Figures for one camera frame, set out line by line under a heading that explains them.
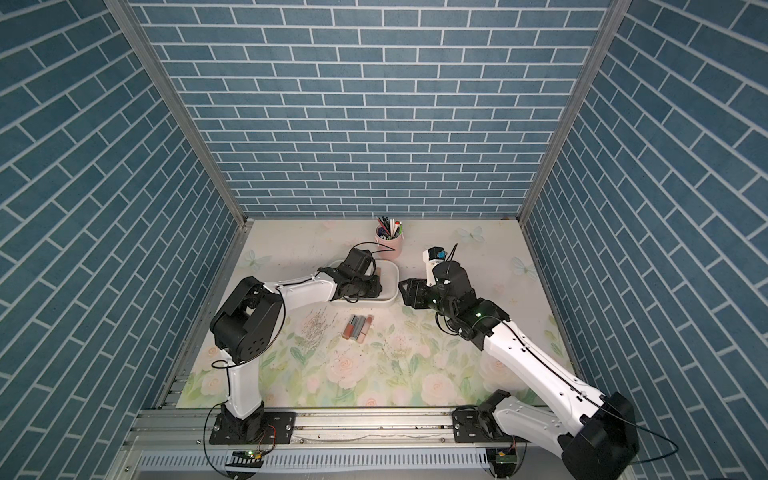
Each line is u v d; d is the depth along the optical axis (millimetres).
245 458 722
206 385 810
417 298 664
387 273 999
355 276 768
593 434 378
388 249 820
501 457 737
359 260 772
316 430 751
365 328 906
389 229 1050
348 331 894
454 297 560
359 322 911
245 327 510
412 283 671
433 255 680
